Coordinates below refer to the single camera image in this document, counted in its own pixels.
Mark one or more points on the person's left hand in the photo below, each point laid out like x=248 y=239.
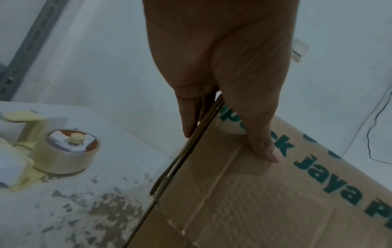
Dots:
x=220 y=48

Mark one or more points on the brown cardboard box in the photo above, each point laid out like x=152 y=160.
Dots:
x=260 y=205

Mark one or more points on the yellow white tape dispenser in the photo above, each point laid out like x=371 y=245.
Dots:
x=27 y=135

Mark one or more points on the grey metal shelf rack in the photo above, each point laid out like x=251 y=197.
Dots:
x=27 y=48

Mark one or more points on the white wall switch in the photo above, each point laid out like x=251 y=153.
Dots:
x=300 y=49

